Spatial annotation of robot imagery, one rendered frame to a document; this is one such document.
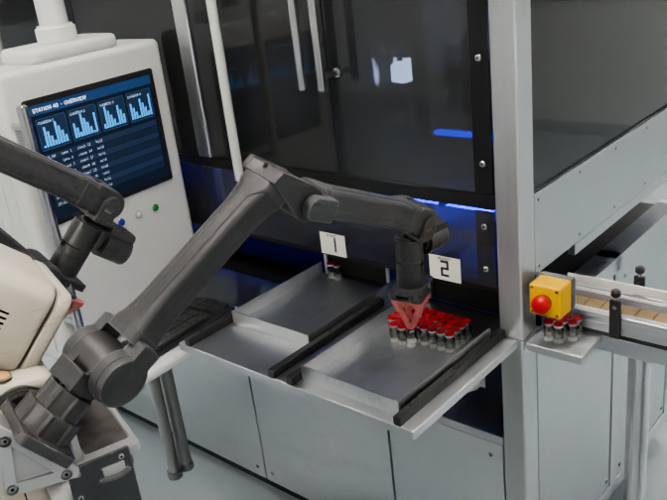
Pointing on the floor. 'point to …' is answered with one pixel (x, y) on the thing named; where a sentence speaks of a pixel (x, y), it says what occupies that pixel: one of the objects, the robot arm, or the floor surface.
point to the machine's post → (515, 236)
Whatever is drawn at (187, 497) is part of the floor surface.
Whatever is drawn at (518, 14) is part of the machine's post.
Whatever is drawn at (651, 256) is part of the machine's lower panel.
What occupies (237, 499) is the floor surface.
